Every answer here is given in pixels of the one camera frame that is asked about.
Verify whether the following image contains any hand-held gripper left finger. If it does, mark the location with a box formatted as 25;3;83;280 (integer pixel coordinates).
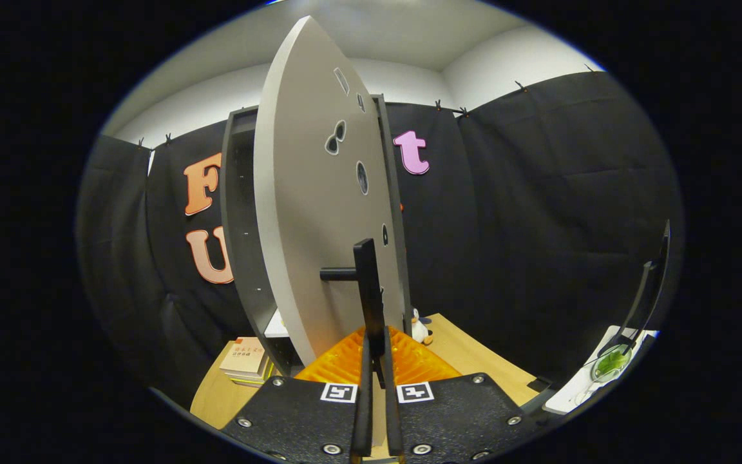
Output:
220;325;375;464

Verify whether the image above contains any black door handle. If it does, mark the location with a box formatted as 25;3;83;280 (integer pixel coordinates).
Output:
319;238;386;391

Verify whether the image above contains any green round dish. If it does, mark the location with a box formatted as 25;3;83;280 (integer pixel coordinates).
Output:
590;343;633;384

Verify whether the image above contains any penguin plush toy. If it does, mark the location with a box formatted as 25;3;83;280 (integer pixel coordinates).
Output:
410;307;434;345

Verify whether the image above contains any black backdrop cloth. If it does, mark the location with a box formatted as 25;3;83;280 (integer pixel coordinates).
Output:
75;71;684;407

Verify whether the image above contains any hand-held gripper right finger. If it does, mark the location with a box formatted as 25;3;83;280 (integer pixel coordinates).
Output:
381;325;542;463

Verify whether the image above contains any dark grey shoe cabinet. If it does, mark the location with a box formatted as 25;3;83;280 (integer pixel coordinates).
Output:
220;93;414;378

